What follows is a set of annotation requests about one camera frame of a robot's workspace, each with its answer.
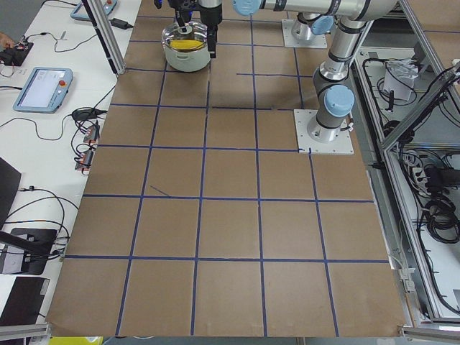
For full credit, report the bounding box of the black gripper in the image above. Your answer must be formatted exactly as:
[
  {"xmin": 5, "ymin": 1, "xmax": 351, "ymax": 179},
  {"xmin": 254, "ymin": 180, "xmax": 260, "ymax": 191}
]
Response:
[{"xmin": 153, "ymin": 0, "xmax": 222, "ymax": 59}]

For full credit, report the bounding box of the glass pot lid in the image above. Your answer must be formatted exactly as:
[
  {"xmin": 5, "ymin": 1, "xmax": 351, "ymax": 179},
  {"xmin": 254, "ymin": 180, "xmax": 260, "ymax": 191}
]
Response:
[{"xmin": 162, "ymin": 21, "xmax": 207, "ymax": 52}]

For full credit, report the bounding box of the yellow corn cob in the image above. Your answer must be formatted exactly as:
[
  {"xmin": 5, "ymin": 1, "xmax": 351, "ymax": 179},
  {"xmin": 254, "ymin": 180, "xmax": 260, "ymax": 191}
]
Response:
[{"xmin": 170, "ymin": 40, "xmax": 206, "ymax": 52}]

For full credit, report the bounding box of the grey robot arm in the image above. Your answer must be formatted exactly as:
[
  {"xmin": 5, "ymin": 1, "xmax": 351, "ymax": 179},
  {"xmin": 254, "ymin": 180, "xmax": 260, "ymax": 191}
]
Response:
[{"xmin": 232, "ymin": 0, "xmax": 395, "ymax": 143}]

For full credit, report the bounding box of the pale green cooking pot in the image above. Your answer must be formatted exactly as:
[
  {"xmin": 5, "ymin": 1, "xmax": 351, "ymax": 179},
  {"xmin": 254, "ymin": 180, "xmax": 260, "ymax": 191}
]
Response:
[{"xmin": 162, "ymin": 45, "xmax": 211, "ymax": 73}]

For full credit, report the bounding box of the black power adapter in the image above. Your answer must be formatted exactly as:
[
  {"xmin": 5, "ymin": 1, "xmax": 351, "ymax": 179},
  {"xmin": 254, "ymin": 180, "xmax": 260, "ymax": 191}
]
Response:
[{"xmin": 109, "ymin": 18, "xmax": 134, "ymax": 29}]

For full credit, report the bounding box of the blue teach pendant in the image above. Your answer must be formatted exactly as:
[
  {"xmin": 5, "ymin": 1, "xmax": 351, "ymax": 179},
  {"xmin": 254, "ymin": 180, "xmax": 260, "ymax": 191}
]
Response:
[
  {"xmin": 70, "ymin": 0, "xmax": 119, "ymax": 22},
  {"xmin": 13, "ymin": 67, "xmax": 73, "ymax": 114}
]

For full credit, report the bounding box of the black monitor stand base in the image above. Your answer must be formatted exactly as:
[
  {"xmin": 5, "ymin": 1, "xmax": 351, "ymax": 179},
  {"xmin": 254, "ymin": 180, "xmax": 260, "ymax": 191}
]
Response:
[{"xmin": 1, "ymin": 228, "xmax": 58, "ymax": 275}]

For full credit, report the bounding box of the aluminium frame post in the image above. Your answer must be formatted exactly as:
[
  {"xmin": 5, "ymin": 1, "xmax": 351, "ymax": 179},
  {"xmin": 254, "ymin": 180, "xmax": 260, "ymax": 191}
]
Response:
[{"xmin": 82, "ymin": 0, "xmax": 126, "ymax": 75}]

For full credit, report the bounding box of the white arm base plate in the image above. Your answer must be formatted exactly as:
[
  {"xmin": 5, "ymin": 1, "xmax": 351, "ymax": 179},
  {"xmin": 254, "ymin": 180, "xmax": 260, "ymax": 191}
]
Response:
[{"xmin": 294, "ymin": 109, "xmax": 354, "ymax": 155}]

